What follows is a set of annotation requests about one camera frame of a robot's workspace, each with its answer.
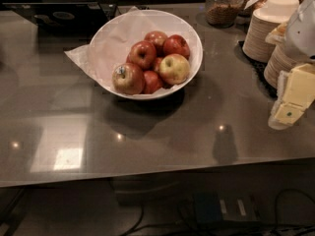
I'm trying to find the red apple back middle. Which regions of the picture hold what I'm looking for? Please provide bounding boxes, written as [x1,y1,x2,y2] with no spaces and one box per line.
[145,30,167,56]

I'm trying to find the black box under table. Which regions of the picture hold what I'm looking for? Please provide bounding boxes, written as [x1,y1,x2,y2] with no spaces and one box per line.
[193,192,261,225]

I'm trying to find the glass jar with cereal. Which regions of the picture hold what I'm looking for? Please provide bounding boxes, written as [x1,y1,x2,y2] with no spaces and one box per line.
[205,0,244,28]

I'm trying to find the white paper liner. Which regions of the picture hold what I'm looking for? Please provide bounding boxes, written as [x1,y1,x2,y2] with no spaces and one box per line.
[64,6,198,98]

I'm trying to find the stack paper plates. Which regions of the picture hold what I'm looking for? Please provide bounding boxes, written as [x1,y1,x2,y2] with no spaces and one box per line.
[242,0,299,63]
[264,44,297,89]

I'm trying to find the red apple hidden centre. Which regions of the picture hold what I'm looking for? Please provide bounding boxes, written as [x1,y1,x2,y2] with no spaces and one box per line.
[152,57,162,73]

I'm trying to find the red apple back right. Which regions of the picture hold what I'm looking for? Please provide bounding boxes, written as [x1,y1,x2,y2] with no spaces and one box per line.
[163,34,190,59]

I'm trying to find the black mat under plates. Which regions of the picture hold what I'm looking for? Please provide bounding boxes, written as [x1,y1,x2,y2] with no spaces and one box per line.
[242,51,278,100]

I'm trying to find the red apple with sticker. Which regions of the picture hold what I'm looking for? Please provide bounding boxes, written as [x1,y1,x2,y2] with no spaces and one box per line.
[112,63,145,95]

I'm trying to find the large red apple centre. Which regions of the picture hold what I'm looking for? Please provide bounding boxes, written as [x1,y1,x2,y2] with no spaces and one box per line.
[126,40,157,70]

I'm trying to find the black cable on floor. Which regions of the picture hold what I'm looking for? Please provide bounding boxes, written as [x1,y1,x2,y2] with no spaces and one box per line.
[274,188,315,229]

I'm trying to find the right stack paper plates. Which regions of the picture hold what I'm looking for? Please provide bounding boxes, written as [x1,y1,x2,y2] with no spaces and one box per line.
[264,44,297,89]

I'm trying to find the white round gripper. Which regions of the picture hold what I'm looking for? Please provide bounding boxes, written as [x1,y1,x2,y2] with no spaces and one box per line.
[265,0,315,130]

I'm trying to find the small red apple bottom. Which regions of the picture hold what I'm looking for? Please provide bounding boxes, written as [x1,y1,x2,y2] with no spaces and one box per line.
[143,71,163,94]

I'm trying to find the left stack paper plates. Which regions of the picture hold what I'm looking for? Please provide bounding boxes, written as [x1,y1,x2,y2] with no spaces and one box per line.
[242,0,299,63]

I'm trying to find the white ceramic bowl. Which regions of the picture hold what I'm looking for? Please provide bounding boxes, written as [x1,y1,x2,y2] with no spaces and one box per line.
[89,9,204,101]

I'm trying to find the yellow green apple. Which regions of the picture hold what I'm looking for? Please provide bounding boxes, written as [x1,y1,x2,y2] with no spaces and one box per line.
[158,54,190,85]

